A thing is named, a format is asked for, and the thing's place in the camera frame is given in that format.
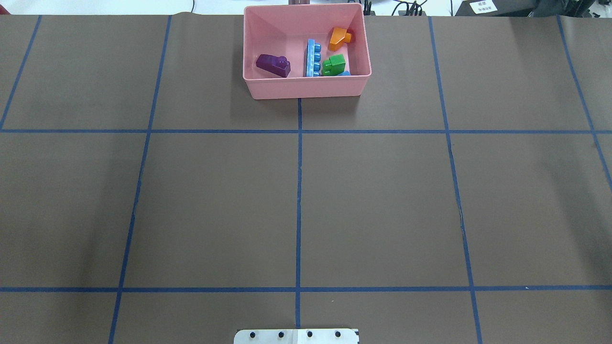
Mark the purple toy block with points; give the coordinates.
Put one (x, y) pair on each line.
(277, 65)

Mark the green toy block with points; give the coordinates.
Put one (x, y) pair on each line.
(334, 65)

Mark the long blue toy block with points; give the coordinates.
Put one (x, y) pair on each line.
(313, 59)

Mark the orange toy block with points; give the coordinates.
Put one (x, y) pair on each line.
(339, 37)

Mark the pink plastic box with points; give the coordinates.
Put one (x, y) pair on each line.
(285, 30)

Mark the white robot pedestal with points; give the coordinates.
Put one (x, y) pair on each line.
(298, 336)

